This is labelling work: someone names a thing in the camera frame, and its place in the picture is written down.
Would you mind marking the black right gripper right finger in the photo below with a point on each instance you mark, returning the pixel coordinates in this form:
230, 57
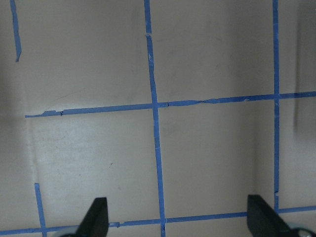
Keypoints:
262, 221

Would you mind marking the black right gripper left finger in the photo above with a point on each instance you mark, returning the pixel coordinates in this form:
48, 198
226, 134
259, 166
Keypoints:
96, 220

